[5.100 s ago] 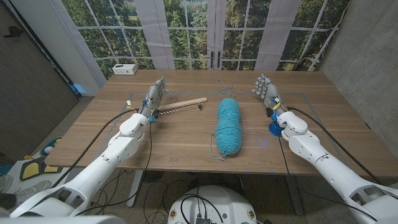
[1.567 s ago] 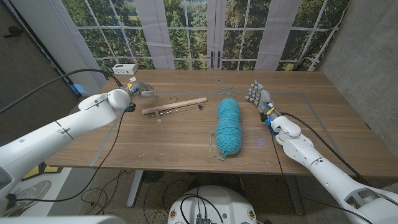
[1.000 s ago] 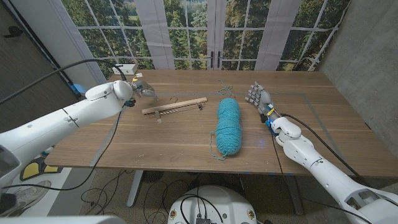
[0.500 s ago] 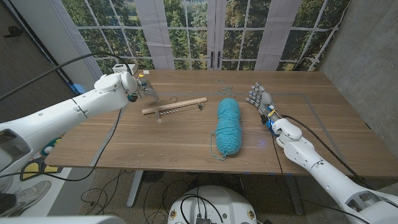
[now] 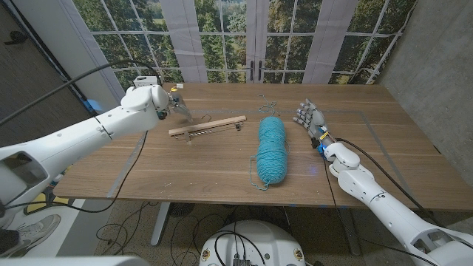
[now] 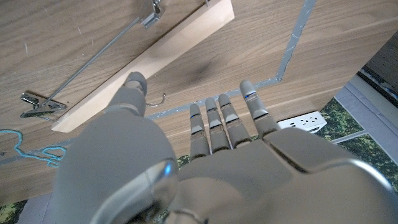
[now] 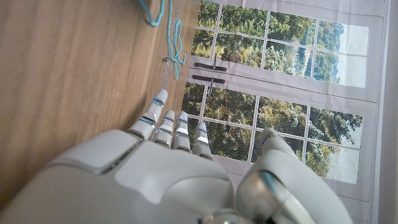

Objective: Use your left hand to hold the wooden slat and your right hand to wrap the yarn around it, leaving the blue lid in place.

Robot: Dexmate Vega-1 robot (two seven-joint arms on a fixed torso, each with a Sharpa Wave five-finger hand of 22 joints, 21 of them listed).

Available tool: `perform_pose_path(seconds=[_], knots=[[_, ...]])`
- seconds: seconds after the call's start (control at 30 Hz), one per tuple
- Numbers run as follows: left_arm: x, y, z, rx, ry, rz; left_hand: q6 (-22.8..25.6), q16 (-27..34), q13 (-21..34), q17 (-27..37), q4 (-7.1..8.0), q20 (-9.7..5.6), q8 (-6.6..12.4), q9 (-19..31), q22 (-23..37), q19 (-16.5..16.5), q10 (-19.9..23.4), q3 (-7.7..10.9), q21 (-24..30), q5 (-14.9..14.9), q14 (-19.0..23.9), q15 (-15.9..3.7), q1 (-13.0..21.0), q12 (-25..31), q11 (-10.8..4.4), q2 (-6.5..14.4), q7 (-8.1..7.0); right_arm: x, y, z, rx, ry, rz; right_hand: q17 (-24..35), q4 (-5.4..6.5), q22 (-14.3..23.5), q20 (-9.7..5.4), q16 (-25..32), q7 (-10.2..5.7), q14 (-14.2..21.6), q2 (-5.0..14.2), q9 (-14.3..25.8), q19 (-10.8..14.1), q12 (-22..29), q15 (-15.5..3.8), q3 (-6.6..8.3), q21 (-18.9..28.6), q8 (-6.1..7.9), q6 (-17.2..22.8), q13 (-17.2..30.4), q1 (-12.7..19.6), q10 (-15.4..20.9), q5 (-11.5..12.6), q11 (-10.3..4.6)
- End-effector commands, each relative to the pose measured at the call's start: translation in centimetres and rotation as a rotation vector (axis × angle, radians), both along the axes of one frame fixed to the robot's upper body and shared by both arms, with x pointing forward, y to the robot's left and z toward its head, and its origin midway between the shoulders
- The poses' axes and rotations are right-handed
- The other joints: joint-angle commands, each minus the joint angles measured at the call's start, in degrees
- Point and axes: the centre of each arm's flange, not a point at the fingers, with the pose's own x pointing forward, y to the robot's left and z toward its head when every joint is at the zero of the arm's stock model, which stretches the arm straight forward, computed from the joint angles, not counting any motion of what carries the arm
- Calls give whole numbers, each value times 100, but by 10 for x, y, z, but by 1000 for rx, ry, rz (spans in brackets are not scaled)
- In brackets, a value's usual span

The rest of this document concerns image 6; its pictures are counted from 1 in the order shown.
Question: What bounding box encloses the printed window forest backdrop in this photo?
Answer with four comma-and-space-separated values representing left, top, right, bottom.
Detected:
0, 73, 398, 224

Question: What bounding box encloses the white power strip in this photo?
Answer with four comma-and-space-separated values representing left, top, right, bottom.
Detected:
276, 111, 328, 134

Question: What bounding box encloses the wooden slat with metal clips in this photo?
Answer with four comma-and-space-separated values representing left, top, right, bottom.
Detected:
20, 0, 236, 134

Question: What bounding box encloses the grey tape outline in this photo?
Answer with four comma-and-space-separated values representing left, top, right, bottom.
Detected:
0, 0, 317, 166

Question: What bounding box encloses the teal yarn skein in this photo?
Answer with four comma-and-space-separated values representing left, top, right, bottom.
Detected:
0, 129, 68, 168

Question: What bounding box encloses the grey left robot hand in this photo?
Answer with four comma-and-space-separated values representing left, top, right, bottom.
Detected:
52, 71, 398, 224

